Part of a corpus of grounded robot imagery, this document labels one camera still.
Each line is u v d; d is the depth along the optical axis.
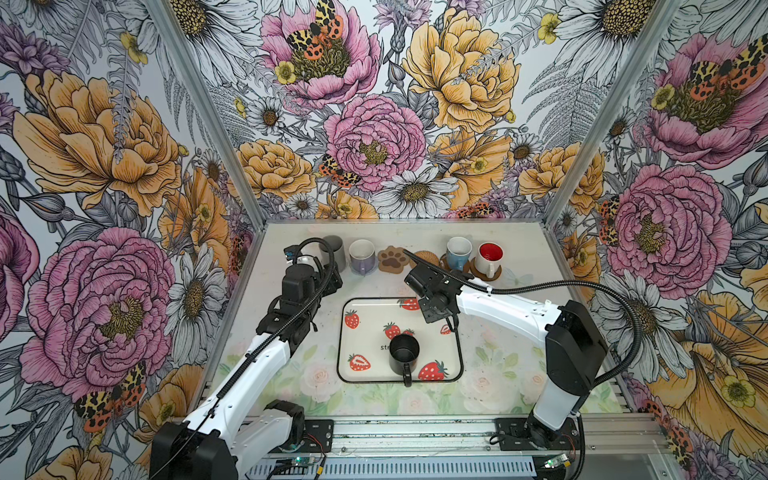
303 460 0.72
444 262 1.08
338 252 0.99
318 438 0.74
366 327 0.94
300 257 0.68
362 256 1.05
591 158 1.01
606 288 0.47
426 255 1.12
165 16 0.71
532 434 0.66
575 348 0.46
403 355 0.86
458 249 1.03
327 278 0.57
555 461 0.72
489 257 1.04
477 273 1.05
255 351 0.50
